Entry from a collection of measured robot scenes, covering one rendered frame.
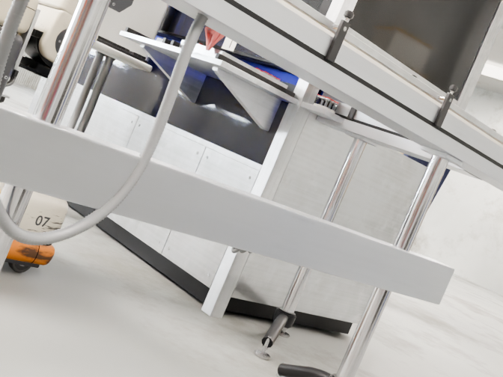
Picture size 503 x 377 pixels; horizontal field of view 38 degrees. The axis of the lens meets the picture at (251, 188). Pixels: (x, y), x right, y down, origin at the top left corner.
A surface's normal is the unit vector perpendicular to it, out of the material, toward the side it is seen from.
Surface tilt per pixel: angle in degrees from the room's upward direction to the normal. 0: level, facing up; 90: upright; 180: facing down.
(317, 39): 90
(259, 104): 90
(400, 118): 90
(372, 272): 90
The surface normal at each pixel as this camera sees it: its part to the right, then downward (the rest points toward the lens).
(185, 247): -0.68, -0.26
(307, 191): 0.62, 0.30
